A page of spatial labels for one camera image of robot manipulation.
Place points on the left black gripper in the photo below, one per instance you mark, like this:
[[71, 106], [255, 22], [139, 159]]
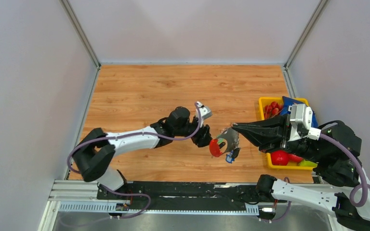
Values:
[[203, 137]]

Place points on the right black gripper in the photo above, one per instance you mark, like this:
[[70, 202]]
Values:
[[267, 134]]

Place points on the blue chip bag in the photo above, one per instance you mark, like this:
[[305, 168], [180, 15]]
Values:
[[287, 101]]

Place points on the red apple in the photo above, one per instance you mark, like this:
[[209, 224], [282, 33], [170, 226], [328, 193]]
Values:
[[279, 158]]

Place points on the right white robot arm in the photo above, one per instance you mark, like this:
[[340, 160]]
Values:
[[335, 149]]

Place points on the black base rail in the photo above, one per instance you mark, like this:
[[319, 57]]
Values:
[[196, 196]]

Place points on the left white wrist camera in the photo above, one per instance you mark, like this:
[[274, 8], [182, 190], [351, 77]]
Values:
[[203, 112]]

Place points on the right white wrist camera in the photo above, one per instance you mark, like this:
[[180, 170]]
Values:
[[300, 121]]

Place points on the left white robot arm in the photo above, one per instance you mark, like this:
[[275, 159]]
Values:
[[91, 158]]

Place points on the keyring bundle with red tag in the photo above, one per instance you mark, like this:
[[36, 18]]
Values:
[[226, 144]]

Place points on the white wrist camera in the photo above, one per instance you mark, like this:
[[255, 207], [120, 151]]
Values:
[[300, 121], [203, 112]]

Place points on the yellow plastic bin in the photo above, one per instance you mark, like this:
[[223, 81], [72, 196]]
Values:
[[295, 163]]

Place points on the red cherry tomatoes bunch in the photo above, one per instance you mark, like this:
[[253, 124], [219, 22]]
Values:
[[272, 110]]

